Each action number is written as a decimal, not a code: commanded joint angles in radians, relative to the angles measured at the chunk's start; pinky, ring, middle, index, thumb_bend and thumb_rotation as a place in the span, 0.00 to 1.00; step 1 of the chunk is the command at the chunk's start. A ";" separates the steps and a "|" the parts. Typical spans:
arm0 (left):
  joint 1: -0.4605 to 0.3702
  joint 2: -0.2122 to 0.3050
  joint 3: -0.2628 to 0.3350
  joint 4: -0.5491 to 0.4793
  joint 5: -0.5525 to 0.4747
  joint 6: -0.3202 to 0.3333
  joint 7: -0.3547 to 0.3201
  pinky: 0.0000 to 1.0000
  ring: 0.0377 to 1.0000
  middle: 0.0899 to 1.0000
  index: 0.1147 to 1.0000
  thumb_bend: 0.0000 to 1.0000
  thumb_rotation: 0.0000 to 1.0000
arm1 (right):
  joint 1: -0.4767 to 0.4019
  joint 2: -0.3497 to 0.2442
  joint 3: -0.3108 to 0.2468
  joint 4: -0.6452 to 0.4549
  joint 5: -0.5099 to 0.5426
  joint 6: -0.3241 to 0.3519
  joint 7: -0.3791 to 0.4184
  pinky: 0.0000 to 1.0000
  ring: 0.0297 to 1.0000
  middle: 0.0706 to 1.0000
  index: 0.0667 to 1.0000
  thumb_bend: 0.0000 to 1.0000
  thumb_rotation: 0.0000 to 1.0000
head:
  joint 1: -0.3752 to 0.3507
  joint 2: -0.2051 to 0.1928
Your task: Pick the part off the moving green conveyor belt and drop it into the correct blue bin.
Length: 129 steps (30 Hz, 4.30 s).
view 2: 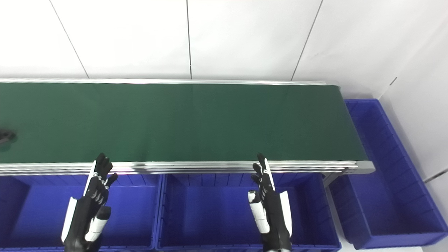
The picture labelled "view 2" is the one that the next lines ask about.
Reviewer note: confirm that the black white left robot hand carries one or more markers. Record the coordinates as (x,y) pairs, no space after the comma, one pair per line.
(89,206)

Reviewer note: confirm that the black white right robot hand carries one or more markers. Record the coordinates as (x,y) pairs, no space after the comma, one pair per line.
(273,213)

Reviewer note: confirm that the black flanged machine part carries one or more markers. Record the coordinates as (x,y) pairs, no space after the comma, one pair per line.
(5,135)

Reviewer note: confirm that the long blue plastic bin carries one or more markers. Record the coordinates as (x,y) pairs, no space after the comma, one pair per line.
(388,196)

